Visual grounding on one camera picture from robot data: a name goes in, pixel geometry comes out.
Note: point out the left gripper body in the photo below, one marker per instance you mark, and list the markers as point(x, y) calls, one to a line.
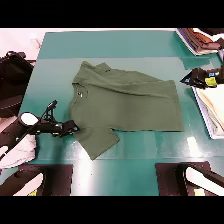
point(66, 128)

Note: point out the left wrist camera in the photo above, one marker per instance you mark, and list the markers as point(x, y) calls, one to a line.
point(50, 107)

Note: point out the heap of clothes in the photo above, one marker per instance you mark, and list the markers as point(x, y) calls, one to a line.
point(187, 42)

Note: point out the black garment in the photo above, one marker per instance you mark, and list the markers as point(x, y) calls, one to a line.
point(15, 76)

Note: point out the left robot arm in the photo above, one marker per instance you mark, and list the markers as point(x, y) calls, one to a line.
point(28, 119)

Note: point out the brown garment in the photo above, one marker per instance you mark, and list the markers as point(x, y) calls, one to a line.
point(201, 40)

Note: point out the green T-shirt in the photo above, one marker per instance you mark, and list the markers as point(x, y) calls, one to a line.
point(133, 103)

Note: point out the white garment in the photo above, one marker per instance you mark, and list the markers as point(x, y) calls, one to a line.
point(21, 150)

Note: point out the cream garment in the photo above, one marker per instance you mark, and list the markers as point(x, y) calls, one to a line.
point(213, 110)

